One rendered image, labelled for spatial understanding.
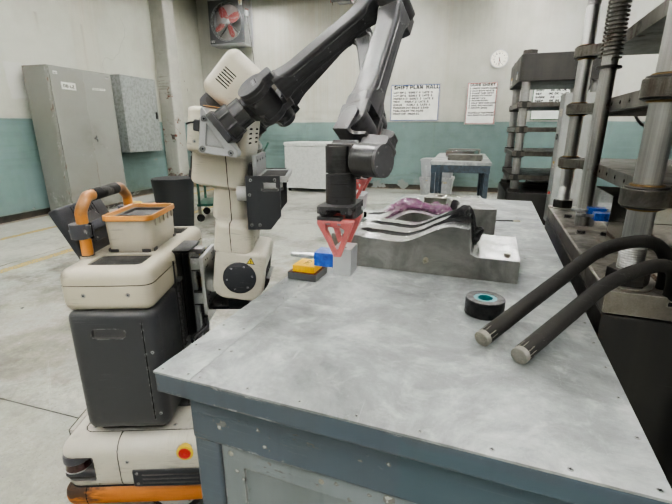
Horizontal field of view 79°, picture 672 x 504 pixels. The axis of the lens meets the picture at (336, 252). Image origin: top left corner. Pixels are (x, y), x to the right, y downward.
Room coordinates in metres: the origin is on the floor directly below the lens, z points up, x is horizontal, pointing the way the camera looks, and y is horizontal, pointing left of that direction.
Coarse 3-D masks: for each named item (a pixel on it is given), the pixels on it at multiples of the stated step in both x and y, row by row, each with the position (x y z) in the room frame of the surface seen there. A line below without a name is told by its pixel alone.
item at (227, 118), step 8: (224, 104) 1.10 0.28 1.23; (232, 104) 1.09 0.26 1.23; (240, 104) 1.09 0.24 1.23; (208, 112) 1.06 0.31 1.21; (216, 112) 1.09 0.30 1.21; (224, 112) 1.08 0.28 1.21; (232, 112) 1.08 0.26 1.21; (240, 112) 1.08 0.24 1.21; (216, 120) 1.05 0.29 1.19; (224, 120) 1.07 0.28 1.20; (232, 120) 1.07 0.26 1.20; (240, 120) 1.09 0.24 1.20; (248, 120) 1.10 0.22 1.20; (216, 128) 1.05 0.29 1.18; (224, 128) 1.06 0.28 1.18; (232, 128) 1.08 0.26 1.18; (240, 128) 1.09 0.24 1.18; (224, 136) 1.05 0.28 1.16; (232, 136) 1.08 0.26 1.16
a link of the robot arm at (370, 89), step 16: (384, 0) 1.00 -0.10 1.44; (400, 0) 1.00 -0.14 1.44; (384, 16) 0.99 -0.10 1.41; (400, 16) 0.99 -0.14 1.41; (384, 32) 0.95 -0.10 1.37; (400, 32) 0.97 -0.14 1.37; (368, 48) 0.94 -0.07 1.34; (384, 48) 0.91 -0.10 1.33; (368, 64) 0.89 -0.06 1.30; (384, 64) 0.88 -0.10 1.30; (368, 80) 0.85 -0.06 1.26; (384, 80) 0.87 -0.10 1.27; (352, 96) 0.83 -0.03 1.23; (368, 96) 0.81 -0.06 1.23; (384, 96) 0.86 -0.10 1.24; (368, 112) 0.82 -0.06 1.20; (352, 128) 0.77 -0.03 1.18; (368, 128) 0.78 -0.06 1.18
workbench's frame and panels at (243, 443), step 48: (192, 384) 0.56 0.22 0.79; (240, 432) 0.55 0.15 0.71; (288, 432) 0.52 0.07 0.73; (336, 432) 0.47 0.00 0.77; (384, 432) 0.45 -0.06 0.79; (240, 480) 0.56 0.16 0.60; (288, 480) 0.53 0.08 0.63; (336, 480) 0.50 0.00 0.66; (384, 480) 0.47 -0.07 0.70; (432, 480) 0.44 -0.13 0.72; (480, 480) 0.42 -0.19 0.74; (528, 480) 0.39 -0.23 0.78; (576, 480) 0.37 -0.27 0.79
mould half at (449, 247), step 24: (336, 240) 1.14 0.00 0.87; (360, 240) 1.11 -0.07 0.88; (384, 240) 1.09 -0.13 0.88; (408, 240) 1.07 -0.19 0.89; (432, 240) 1.04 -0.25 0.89; (456, 240) 1.02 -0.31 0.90; (480, 240) 1.17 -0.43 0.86; (504, 240) 1.17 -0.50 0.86; (360, 264) 1.11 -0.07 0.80; (384, 264) 1.09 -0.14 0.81; (408, 264) 1.06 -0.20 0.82; (432, 264) 1.04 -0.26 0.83; (456, 264) 1.02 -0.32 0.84; (480, 264) 1.00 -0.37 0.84; (504, 264) 0.98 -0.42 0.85
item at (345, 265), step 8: (320, 248) 0.79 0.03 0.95; (328, 248) 0.79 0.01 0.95; (336, 248) 0.75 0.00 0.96; (344, 248) 0.74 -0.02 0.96; (352, 248) 0.75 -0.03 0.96; (296, 256) 0.79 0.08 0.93; (304, 256) 0.78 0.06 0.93; (312, 256) 0.78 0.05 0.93; (320, 256) 0.76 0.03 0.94; (328, 256) 0.75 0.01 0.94; (344, 256) 0.74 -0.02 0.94; (352, 256) 0.75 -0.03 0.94; (320, 264) 0.76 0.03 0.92; (328, 264) 0.75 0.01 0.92; (336, 264) 0.74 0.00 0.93; (344, 264) 0.74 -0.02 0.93; (352, 264) 0.75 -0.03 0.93; (336, 272) 0.74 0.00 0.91; (344, 272) 0.74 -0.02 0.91; (352, 272) 0.75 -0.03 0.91
